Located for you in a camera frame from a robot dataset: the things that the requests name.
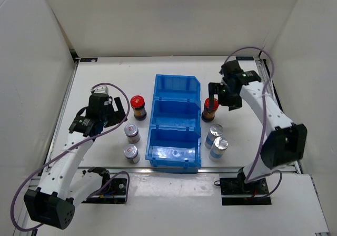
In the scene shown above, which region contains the silver-lid bottle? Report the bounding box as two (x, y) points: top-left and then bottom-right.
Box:
(209, 136), (229, 161)
(205, 124), (223, 149)

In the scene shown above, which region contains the blue storage bin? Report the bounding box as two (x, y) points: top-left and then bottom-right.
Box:
(150, 99), (201, 132)
(145, 125), (202, 172)
(153, 74), (201, 104)

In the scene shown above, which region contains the right far silver-lid bottle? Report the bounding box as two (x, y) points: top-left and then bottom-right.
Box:
(205, 124), (223, 149)

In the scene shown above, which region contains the middle blue storage bin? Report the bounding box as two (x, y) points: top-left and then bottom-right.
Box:
(150, 99), (201, 132)

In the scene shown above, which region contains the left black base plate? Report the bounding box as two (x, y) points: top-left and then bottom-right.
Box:
(82, 174), (130, 204)

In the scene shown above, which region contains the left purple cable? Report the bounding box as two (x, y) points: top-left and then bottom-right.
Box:
(10, 82), (131, 231)

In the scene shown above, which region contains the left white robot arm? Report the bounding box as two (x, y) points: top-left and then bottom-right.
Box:
(24, 92), (126, 230)

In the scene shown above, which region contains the far blue storage bin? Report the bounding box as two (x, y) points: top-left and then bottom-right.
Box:
(153, 74), (201, 104)

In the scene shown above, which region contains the near blue storage bin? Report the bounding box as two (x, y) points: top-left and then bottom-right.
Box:
(145, 125), (202, 172)

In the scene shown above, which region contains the left blue corner label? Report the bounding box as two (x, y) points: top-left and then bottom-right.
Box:
(80, 58), (98, 62)

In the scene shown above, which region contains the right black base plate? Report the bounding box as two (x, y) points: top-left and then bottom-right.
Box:
(219, 178), (272, 206)

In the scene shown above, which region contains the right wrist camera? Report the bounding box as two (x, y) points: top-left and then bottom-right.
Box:
(220, 60), (244, 78)

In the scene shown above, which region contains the red-lid sauce jar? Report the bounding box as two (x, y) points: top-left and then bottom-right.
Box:
(201, 98), (219, 122)
(130, 95), (147, 121)

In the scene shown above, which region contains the right blue corner label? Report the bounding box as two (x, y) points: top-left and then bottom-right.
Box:
(235, 56), (254, 61)

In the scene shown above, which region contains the blue corner label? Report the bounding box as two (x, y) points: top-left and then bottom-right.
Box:
(80, 58), (98, 62)
(235, 56), (254, 61)

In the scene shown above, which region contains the left near silver-lid jar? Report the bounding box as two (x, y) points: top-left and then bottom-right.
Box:
(124, 144), (140, 164)

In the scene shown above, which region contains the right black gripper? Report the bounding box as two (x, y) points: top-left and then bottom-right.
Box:
(207, 83), (242, 111)

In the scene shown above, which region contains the silver-lid jar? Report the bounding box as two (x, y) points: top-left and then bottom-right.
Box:
(124, 144), (140, 164)
(124, 123), (141, 143)

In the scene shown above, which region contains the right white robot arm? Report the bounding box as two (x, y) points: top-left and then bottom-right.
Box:
(208, 71), (308, 194)

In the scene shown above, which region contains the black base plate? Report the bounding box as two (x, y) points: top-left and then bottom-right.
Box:
(219, 178), (272, 206)
(82, 174), (130, 204)

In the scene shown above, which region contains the left far silver-lid jar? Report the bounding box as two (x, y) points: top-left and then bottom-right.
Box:
(124, 123), (141, 143)

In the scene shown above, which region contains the right near silver-lid bottle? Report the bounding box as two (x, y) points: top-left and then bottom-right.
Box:
(209, 136), (229, 161)

